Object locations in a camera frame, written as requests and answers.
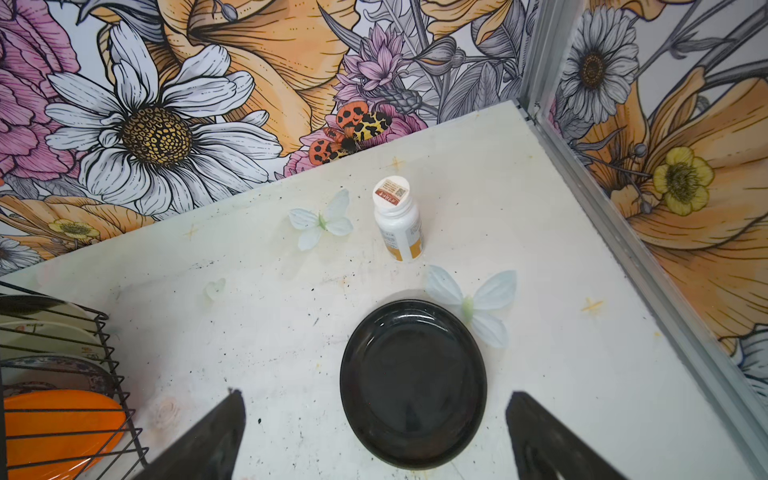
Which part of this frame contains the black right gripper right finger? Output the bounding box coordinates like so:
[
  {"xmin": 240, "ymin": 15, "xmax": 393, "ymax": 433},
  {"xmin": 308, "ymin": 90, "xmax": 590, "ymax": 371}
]
[{"xmin": 505, "ymin": 391, "xmax": 625, "ymax": 480}]

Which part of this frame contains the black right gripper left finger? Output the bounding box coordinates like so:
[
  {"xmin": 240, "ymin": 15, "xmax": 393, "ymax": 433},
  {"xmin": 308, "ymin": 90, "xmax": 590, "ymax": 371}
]
[{"xmin": 135, "ymin": 390, "xmax": 246, "ymax": 480}]

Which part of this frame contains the orange plate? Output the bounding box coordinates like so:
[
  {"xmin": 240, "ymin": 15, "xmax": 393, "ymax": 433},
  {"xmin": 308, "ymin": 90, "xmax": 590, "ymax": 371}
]
[{"xmin": 4, "ymin": 390, "xmax": 127, "ymax": 479}]

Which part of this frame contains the aluminium right corner post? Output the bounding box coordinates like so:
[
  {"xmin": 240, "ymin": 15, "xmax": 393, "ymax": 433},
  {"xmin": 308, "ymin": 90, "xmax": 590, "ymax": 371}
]
[{"xmin": 515, "ymin": 1, "xmax": 767, "ymax": 478}]

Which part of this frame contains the white pill bottle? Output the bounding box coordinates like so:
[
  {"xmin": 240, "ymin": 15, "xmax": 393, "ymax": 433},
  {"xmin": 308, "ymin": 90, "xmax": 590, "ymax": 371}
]
[{"xmin": 372, "ymin": 176, "xmax": 423, "ymax": 262}]

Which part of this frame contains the cream plate front row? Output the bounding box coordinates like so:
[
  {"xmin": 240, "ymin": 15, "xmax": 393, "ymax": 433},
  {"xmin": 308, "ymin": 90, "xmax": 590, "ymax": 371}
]
[{"xmin": 1, "ymin": 321, "xmax": 105, "ymax": 360}]

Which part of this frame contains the blue floral patterned plate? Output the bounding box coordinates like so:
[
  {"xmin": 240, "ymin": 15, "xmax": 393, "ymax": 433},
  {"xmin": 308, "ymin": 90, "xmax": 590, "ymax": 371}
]
[{"xmin": 1, "ymin": 355, "xmax": 117, "ymax": 398}]

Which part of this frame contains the cream plate front right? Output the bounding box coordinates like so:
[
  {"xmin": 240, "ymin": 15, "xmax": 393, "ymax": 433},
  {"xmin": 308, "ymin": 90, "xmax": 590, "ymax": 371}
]
[{"xmin": 1, "ymin": 295, "xmax": 97, "ymax": 331}]

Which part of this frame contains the black wire dish rack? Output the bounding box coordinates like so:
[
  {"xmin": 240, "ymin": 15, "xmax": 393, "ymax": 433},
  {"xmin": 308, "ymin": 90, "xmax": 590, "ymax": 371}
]
[{"xmin": 1, "ymin": 282, "xmax": 149, "ymax": 479}]

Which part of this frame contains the black plate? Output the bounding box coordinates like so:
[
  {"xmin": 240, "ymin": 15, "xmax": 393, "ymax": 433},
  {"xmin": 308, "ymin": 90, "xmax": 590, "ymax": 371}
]
[{"xmin": 340, "ymin": 299, "xmax": 488, "ymax": 470}]

